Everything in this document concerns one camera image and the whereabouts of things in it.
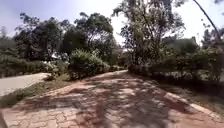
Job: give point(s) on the grass strip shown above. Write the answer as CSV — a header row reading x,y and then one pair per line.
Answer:
x,y
36,89

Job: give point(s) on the pale paved road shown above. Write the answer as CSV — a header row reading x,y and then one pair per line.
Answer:
x,y
16,83

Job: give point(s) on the large round green bush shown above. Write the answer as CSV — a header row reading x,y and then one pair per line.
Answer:
x,y
86,64

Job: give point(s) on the long green hedge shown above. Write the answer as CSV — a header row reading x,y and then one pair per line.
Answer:
x,y
186,65

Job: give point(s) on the building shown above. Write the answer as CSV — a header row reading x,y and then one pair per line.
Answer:
x,y
181,45

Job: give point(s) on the group of dark trees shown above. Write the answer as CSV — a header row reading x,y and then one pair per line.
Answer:
x,y
83,36

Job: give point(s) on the brick paved path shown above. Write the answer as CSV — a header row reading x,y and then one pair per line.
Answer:
x,y
113,103

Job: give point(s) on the tall leafy tree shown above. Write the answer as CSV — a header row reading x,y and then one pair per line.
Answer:
x,y
150,30

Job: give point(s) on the bare dirt ground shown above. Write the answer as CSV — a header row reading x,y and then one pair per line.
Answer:
x,y
200,98

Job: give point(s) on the low green hedge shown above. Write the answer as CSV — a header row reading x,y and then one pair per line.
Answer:
x,y
23,66

